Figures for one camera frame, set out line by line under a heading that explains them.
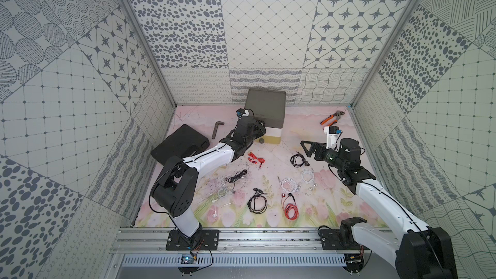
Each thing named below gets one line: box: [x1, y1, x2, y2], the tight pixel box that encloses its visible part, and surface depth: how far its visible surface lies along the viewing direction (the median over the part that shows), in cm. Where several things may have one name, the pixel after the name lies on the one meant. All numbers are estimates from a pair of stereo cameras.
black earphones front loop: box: [246, 187, 269, 215], surface depth 85 cm
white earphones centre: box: [277, 175, 301, 193], surface depth 90 cm
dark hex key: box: [211, 120, 225, 140], surface depth 113 cm
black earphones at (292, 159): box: [289, 151, 310, 168], surface depth 97 cm
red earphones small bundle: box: [247, 151, 266, 171], surface depth 99 cm
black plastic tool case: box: [150, 124, 210, 165], surface depth 100 cm
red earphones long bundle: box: [280, 192, 300, 221], surface depth 84 cm
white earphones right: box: [301, 167, 318, 192], surface depth 92 cm
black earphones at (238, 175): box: [227, 169, 248, 188], surface depth 92 cm
